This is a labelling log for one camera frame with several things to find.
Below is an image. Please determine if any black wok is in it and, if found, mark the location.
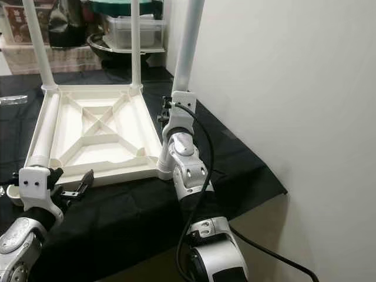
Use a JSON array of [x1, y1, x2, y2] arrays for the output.
[[87, 34, 164, 68]]

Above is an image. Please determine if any flat clear plastic wrap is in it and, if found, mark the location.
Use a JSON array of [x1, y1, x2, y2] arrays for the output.
[[0, 95, 29, 106]]

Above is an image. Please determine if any clear plastic container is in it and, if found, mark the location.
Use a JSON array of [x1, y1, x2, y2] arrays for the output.
[[103, 15, 165, 51]]

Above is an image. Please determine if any black tablecloth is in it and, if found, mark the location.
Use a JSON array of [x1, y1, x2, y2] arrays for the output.
[[0, 68, 288, 282]]

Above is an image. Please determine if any patterned cloth covered stand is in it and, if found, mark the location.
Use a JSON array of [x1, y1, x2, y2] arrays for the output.
[[1, 44, 103, 74]]

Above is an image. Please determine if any green pot lid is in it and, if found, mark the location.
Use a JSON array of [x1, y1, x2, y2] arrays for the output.
[[91, 0, 162, 17]]

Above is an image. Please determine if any orange-lid storage box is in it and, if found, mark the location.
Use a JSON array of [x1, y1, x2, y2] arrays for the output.
[[0, 0, 51, 46]]

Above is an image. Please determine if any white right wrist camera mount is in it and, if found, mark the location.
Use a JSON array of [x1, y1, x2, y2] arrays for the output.
[[163, 90, 197, 139]]

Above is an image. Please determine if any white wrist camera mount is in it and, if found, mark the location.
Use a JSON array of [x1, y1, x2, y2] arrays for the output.
[[19, 167, 53, 211], [163, 90, 197, 139]]

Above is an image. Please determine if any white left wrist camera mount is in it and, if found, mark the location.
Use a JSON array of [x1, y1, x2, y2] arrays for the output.
[[19, 167, 53, 211]]

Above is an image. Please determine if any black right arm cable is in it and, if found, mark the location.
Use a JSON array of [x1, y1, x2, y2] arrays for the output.
[[173, 103, 321, 282]]

